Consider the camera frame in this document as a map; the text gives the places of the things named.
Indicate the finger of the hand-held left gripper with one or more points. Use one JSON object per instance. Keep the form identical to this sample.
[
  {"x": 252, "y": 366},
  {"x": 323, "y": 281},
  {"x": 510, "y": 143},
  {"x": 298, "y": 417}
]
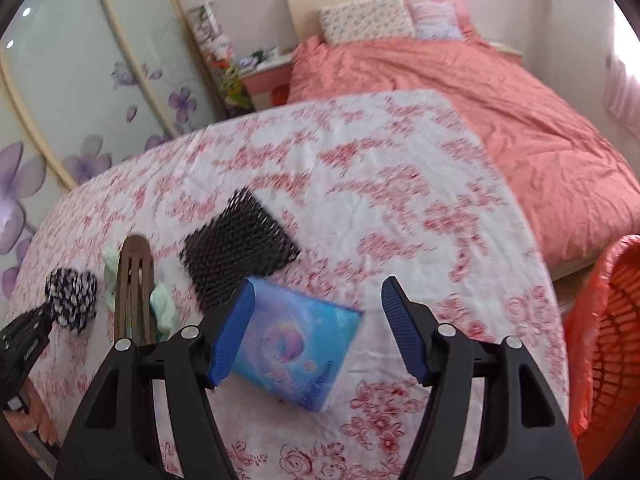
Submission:
[{"x": 25, "y": 321}]

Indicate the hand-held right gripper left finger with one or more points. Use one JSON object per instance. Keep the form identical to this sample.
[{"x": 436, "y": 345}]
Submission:
[{"x": 231, "y": 332}]

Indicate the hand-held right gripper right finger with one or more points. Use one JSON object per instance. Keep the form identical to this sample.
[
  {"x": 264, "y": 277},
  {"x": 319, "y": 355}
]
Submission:
[{"x": 405, "y": 332}]

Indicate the black and white scrunchie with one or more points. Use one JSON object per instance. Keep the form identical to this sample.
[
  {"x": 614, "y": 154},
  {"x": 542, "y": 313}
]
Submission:
[{"x": 72, "y": 301}]

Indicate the light blue tissue pack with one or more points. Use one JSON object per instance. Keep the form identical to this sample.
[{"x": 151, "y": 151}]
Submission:
[{"x": 300, "y": 350}]

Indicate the red plastic basket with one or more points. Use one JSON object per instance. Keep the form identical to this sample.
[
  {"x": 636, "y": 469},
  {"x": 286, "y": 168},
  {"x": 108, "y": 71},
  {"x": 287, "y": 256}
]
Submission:
[{"x": 610, "y": 340}]

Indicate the person's left hand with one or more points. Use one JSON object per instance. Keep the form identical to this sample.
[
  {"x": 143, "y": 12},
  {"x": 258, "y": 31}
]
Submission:
[{"x": 42, "y": 417}]

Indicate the mint green cloth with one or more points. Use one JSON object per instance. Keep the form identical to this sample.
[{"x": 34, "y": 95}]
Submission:
[{"x": 164, "y": 310}]

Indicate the black mesh pad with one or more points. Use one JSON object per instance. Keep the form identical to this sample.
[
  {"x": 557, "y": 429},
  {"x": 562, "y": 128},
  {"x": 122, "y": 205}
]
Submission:
[{"x": 240, "y": 245}]

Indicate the bed with salmon cover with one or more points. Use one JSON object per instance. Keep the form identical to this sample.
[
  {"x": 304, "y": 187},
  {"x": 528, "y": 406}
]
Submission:
[{"x": 500, "y": 120}]

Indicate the wardrobe with flower-print doors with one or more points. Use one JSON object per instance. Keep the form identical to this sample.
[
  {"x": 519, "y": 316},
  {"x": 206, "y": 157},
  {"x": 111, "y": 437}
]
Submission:
[{"x": 75, "y": 85}]

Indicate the plush toy display tube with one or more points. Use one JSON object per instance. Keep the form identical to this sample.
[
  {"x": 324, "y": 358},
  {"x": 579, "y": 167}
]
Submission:
[{"x": 215, "y": 45}]

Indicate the pink striped pillow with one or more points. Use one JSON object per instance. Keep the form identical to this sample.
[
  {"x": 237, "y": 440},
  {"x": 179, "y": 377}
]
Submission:
[{"x": 435, "y": 21}]

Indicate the floral print pillow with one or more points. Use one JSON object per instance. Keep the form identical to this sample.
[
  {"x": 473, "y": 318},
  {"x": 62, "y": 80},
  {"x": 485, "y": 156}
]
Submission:
[{"x": 367, "y": 20}]

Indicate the pink curtain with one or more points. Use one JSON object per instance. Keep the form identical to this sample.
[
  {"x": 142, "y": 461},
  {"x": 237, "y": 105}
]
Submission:
[{"x": 622, "y": 92}]

